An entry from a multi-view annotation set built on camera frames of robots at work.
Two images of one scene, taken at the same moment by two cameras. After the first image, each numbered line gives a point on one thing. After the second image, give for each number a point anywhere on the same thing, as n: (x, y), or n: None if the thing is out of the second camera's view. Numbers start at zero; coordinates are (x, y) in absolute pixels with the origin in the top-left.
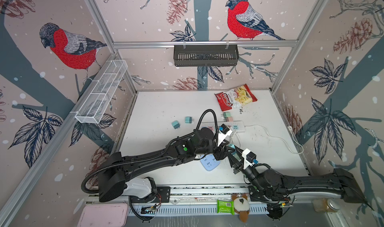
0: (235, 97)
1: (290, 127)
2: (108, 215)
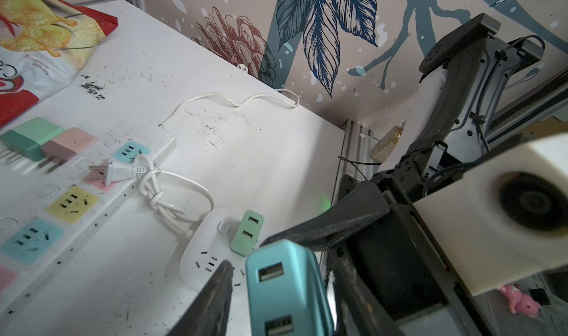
0: (45, 41)
1: (242, 66)
2: None
